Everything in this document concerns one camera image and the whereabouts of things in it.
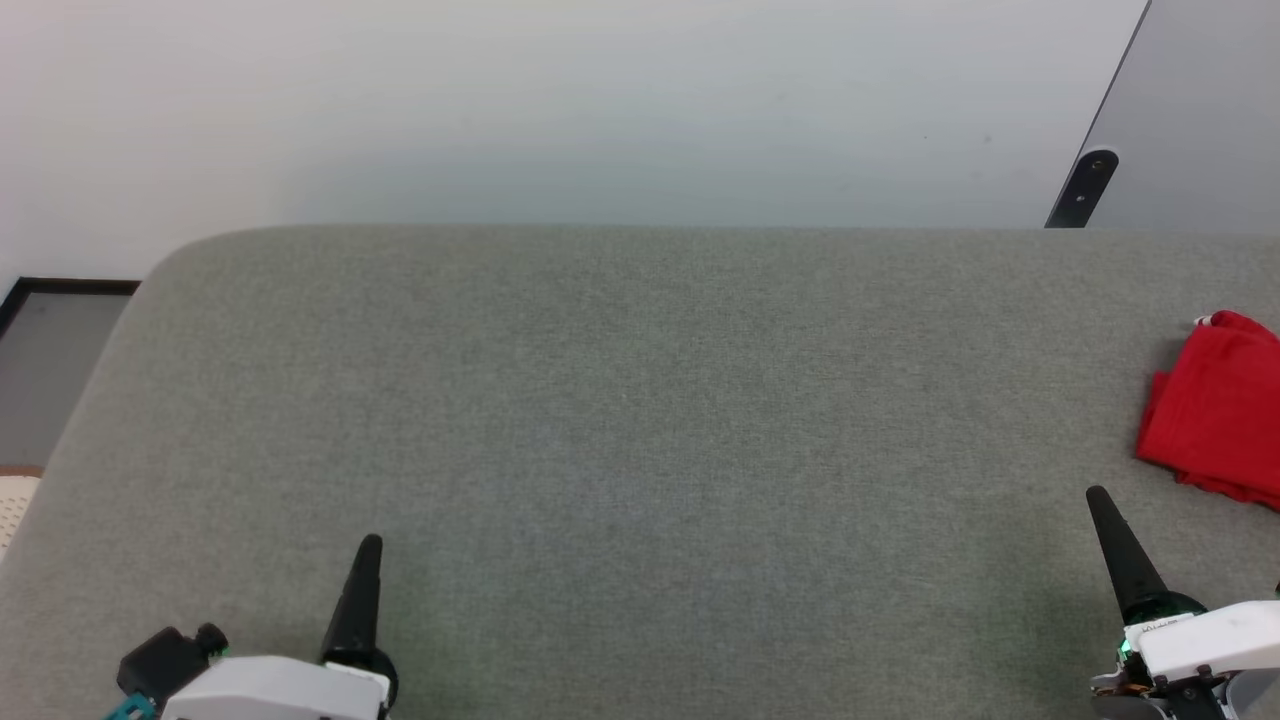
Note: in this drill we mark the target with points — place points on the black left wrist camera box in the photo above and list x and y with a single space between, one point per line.
165 660

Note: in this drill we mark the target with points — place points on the red and white jersey shirt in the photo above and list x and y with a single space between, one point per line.
1220 410

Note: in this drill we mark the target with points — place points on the cream perforated laundry basket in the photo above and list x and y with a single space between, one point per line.
12 510

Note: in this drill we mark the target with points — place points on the grey metal door bracket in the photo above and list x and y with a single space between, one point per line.
1090 185

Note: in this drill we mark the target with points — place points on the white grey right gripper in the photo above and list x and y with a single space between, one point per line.
1220 640

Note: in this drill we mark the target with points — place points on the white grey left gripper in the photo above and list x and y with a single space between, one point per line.
280 690

